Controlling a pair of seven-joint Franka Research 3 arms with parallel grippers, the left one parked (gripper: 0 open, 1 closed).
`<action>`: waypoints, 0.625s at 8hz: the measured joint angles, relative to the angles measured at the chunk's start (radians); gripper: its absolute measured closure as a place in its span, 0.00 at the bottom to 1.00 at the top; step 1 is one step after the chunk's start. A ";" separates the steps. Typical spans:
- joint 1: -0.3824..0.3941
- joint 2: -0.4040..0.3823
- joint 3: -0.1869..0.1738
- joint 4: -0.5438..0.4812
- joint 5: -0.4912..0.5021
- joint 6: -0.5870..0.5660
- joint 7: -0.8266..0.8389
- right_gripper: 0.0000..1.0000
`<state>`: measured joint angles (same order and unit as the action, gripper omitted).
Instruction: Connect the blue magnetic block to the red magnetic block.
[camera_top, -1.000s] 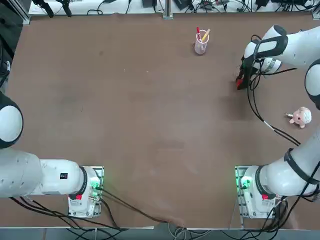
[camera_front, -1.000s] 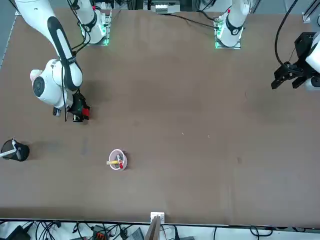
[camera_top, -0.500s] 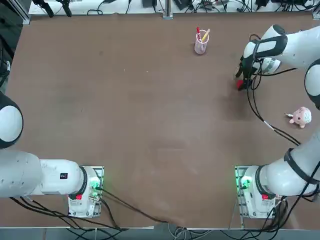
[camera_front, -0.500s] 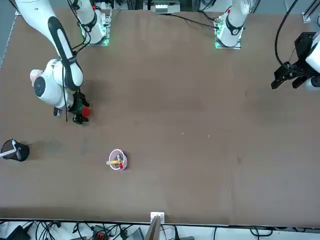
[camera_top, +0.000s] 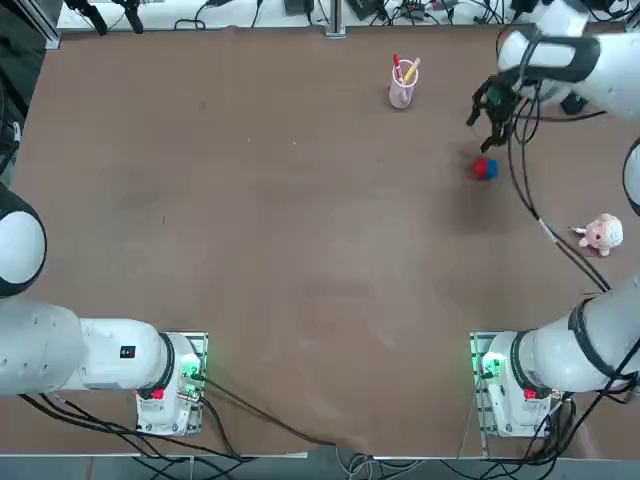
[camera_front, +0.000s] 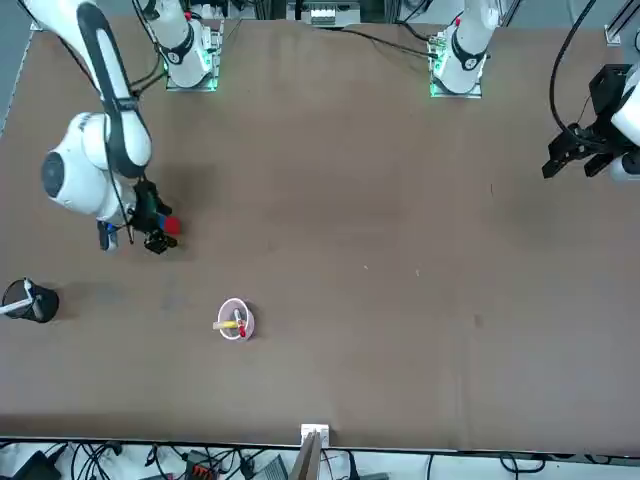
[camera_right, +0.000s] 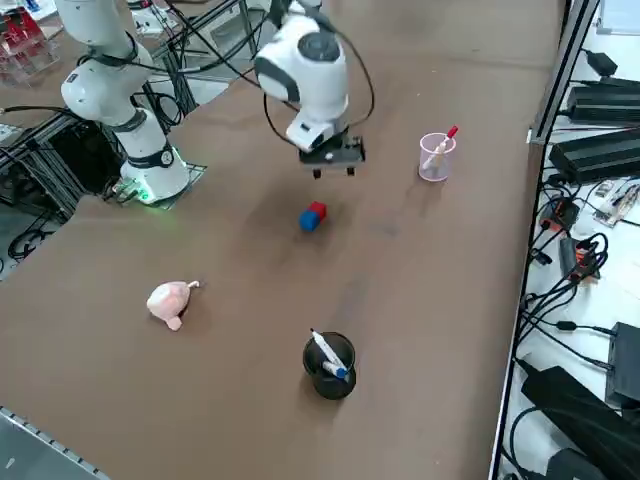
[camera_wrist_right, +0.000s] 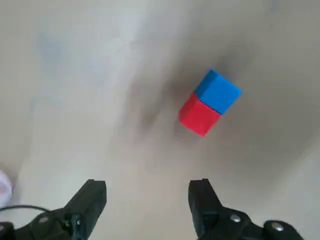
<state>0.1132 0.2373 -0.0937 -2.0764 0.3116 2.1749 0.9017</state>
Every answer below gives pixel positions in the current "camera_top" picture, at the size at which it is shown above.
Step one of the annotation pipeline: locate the clear pink plastic cup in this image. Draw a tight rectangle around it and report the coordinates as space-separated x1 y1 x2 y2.
388 69 419 110

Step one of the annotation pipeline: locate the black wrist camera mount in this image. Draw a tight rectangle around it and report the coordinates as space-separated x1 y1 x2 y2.
559 93 589 116

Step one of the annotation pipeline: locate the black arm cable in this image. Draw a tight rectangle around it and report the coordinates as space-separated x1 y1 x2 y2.
504 79 614 294

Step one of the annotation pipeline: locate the aluminium profile post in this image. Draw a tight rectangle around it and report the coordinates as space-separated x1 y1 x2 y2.
324 0 348 39

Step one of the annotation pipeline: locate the pink plush pig toy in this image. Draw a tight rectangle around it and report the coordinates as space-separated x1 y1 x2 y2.
568 213 625 258

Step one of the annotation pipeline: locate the long black power box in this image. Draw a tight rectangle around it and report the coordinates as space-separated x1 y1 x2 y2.
348 0 386 21

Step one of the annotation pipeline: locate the black base cable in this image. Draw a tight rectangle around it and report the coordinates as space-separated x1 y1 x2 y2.
197 372 351 449

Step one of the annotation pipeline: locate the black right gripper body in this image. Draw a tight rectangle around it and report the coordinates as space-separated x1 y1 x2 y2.
482 73 522 116

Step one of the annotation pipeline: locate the black clamp leg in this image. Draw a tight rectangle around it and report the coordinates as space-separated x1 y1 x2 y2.
67 0 109 36
117 0 146 35

